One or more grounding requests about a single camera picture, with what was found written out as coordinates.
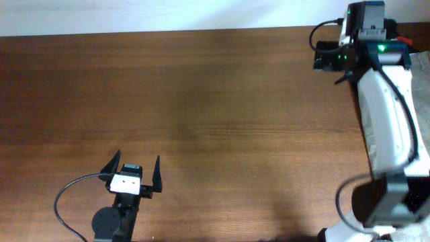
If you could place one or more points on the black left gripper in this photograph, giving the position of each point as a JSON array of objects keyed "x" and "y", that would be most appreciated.
[{"x": 145, "y": 191}]

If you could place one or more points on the black garment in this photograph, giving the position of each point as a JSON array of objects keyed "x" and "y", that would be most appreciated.
[{"x": 391, "y": 29}]

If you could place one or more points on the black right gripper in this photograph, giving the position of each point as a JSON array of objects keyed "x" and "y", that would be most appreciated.
[{"x": 331, "y": 50}]

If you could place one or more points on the khaki green shorts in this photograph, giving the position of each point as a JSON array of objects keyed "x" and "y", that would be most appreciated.
[{"x": 420, "y": 111}]

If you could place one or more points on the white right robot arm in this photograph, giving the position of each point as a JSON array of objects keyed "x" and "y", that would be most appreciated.
[{"x": 397, "y": 194}]

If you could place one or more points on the red and white garment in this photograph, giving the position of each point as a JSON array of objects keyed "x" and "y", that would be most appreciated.
[{"x": 408, "y": 41}]

